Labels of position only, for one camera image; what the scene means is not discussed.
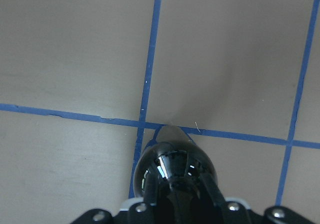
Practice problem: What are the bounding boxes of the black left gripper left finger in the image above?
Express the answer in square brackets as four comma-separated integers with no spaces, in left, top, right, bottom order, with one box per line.
[143,175,159,207]

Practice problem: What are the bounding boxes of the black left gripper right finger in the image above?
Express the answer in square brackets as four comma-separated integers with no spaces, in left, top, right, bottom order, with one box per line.
[201,173,226,208]

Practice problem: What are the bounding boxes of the dark glass wine bottle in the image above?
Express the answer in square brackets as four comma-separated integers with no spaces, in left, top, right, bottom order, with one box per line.
[133,125,220,224]

